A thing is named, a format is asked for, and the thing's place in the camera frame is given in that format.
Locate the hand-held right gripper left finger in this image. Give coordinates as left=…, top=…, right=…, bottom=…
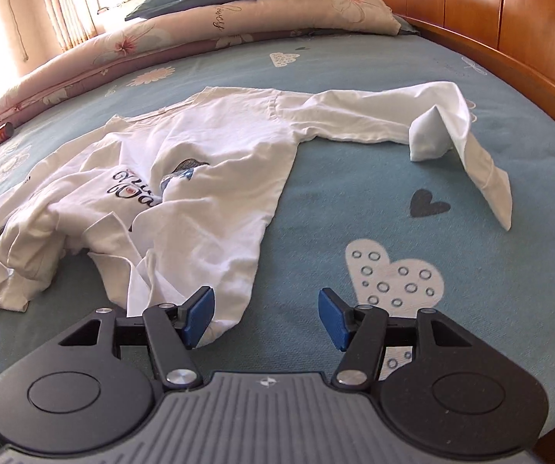
left=58, top=286, right=216, bottom=390

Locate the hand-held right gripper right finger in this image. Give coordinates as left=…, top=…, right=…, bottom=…
left=318, top=287, right=474, bottom=390

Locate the white printed long-sleeve shirt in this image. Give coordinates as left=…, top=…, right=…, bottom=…
left=0, top=81, right=514, bottom=349

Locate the blue floral bed sheet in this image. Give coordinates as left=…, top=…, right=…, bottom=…
left=0, top=24, right=555, bottom=445

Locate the pink floral folded quilt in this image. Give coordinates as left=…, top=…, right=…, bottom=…
left=0, top=0, right=401, bottom=138

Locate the orange striped curtain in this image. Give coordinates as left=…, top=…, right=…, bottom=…
left=33, top=0, right=99, bottom=54

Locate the wooden bed headboard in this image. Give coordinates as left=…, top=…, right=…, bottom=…
left=353, top=0, right=555, bottom=148

